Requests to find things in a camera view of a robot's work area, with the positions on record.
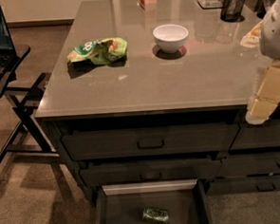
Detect dark drawer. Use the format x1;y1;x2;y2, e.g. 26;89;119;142
217;152;280;177
62;123;239;160
207;175;280;196
231;119;280;150
79;158;221;186

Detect green soda can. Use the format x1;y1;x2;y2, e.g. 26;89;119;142
142;207;169;224

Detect black laptop stand table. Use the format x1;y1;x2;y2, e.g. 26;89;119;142
0;44;56;165

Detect dark middle left drawer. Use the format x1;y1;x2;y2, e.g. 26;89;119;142
79;158;221;186

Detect dark top right drawer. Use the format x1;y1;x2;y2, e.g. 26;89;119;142
231;119;280;150

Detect green crumpled chip bag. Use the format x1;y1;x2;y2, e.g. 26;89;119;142
67;37;128;65

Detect dark top left drawer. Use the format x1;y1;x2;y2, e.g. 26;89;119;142
62;123;239;160

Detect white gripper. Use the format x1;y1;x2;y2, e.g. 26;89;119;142
245;61;280;125

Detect black mesh pen cup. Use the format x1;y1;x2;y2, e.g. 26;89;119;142
220;0;246;22

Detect white ceramic bowl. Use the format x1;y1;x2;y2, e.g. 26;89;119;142
153;24;189;53

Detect dark bottom right drawer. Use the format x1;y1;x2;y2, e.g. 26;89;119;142
207;175;280;196

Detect open bottom left drawer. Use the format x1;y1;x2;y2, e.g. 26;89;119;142
96;179;213;224

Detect dark middle right drawer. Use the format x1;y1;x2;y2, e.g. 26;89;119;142
217;152;280;177

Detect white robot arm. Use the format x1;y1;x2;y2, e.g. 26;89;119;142
240;0;280;125

